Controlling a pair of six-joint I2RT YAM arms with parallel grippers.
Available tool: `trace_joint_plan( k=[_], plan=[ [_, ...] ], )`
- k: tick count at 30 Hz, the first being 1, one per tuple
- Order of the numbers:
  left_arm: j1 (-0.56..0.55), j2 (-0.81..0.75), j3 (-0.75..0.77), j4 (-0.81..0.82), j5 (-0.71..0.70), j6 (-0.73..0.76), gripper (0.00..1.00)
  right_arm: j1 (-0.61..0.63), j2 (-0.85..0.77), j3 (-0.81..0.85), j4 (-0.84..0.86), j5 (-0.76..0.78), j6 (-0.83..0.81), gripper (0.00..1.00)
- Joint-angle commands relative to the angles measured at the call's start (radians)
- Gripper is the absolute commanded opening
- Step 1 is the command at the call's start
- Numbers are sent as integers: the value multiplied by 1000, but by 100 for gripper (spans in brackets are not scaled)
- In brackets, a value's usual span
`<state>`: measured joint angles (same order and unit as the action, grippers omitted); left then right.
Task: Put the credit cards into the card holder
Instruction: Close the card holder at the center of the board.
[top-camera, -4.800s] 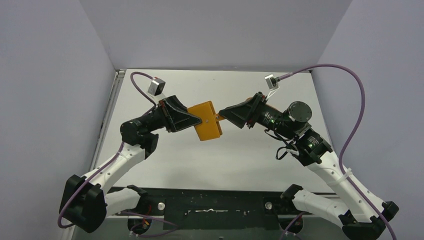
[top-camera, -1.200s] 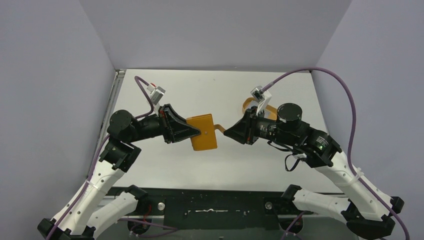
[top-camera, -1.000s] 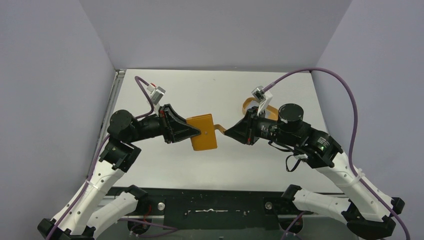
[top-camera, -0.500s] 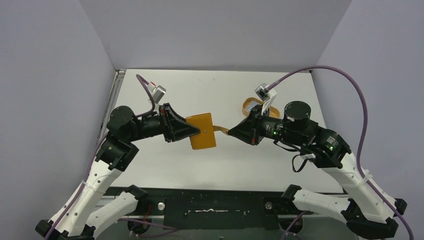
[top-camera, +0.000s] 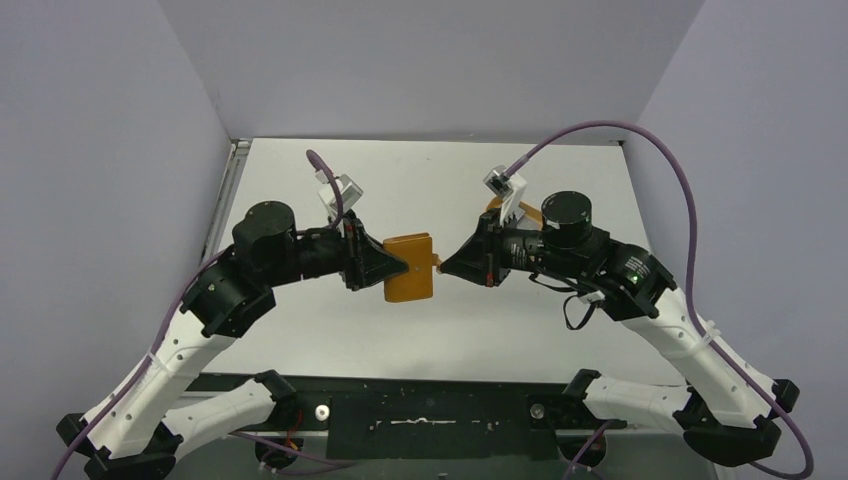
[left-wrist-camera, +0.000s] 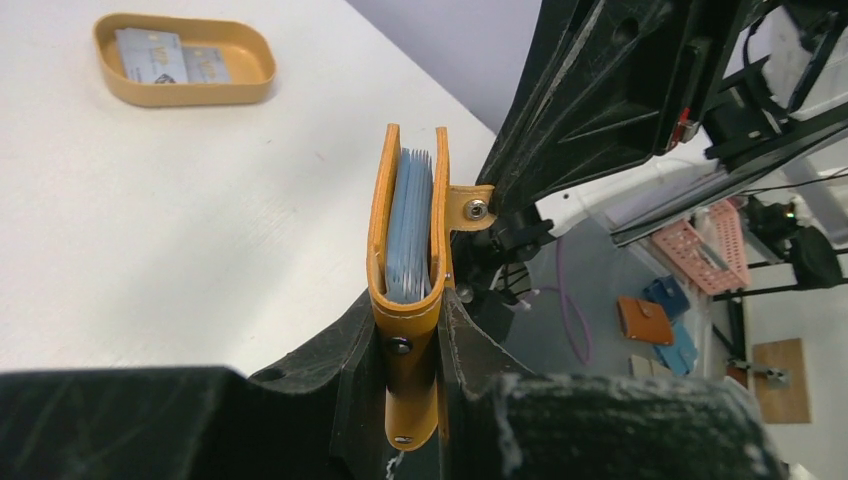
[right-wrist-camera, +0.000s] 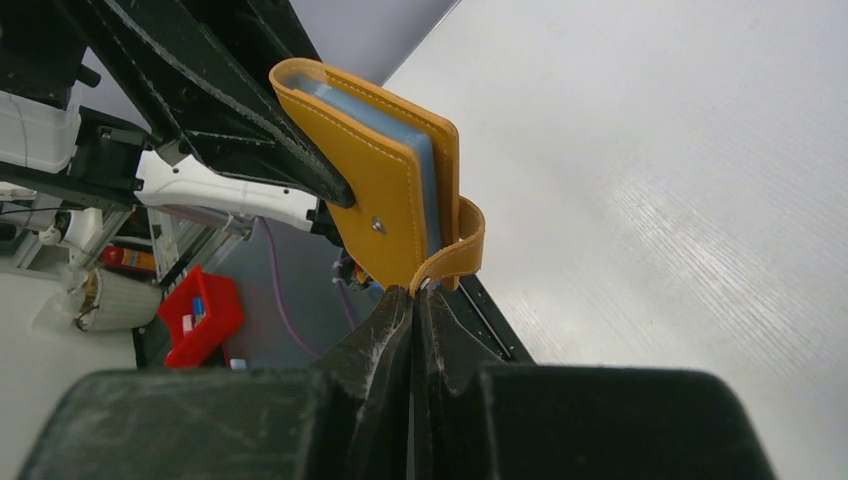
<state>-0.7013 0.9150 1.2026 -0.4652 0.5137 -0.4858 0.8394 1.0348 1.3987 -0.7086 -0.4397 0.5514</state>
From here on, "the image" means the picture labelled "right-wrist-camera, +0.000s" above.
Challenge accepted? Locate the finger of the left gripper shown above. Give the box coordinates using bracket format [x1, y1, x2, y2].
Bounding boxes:
[59, 0, 354, 207]

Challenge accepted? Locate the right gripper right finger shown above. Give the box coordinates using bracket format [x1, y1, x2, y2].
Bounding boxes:
[413, 290, 775, 479]

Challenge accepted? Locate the red plastic bin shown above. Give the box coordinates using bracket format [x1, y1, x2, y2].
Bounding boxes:
[157, 266, 245, 368]

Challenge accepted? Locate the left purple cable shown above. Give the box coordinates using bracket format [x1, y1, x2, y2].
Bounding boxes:
[258, 215, 362, 359]

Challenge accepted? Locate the yellow leather card holder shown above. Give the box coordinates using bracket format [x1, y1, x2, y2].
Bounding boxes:
[269, 58, 485, 292]

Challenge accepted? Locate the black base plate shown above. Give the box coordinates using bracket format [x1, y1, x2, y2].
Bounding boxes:
[460, 275, 534, 363]

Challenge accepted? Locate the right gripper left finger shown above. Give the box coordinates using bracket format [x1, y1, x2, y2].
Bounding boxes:
[19, 286, 413, 479]

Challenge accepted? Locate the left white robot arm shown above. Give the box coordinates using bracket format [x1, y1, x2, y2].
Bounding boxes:
[59, 1, 355, 230]

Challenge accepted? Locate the white ribbed container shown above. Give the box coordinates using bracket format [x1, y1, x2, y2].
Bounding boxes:
[72, 268, 163, 332]

